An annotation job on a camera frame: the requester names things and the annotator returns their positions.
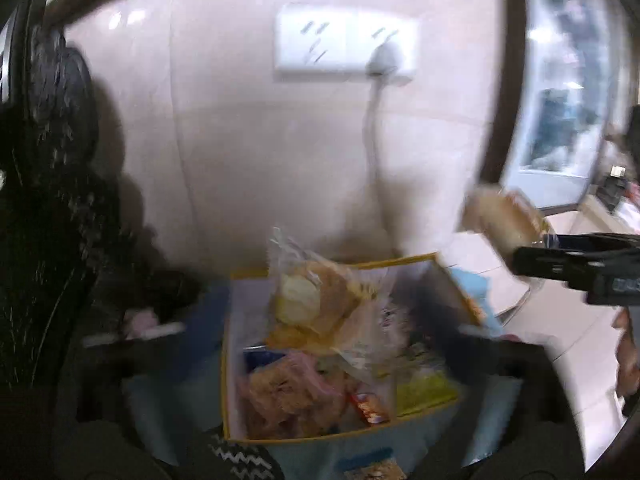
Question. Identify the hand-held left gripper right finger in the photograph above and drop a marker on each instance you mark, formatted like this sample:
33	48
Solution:
440	320

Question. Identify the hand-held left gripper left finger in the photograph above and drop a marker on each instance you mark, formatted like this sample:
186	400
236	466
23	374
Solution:
210	315

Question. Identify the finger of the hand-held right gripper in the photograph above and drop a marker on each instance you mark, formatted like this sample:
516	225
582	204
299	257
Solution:
590	242
545	262

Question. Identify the yellow cardboard box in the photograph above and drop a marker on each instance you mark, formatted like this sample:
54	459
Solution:
240	305

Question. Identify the blue snack bag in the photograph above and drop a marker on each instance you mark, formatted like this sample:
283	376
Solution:
262	356

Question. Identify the yellow green snack bag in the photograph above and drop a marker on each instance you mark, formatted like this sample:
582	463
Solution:
425	392

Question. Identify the round pastry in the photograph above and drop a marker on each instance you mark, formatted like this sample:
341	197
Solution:
305	295

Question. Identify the pile of snack packets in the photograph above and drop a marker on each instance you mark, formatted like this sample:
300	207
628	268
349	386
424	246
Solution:
285	390

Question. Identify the person's right hand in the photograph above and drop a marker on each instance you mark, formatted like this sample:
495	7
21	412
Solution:
627	375

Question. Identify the white cabinet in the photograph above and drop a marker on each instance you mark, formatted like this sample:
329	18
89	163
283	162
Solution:
575	220

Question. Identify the black bag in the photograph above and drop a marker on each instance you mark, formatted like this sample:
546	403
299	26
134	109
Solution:
170	287

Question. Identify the dark brush holder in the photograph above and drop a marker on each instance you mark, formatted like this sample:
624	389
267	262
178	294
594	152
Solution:
614	190

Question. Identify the pink cloth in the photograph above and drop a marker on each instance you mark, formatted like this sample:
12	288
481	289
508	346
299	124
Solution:
142	322

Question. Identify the teal printed tablecloth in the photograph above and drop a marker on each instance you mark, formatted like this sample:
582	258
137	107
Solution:
440	440

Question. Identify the framed lotus painting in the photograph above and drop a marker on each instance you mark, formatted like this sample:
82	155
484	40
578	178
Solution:
555	125

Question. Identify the white wall socket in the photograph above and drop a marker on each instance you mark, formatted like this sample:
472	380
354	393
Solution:
310	40
400	30

